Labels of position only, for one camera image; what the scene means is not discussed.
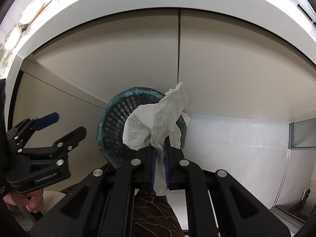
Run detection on dark green trash basket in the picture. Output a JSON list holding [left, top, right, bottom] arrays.
[[97, 87, 187, 168]]

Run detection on stacked white bowls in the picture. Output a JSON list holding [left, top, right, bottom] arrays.
[[19, 0, 46, 24]]

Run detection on round wooden trivet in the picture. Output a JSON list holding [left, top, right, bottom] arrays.
[[27, 2, 51, 25]]

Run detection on person left hand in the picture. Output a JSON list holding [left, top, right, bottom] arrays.
[[3, 189, 44, 213]]

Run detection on white bowl with chopsticks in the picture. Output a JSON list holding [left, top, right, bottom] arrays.
[[4, 24, 28, 51]]

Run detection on white paper towel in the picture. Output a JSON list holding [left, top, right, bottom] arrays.
[[123, 82, 189, 196]]

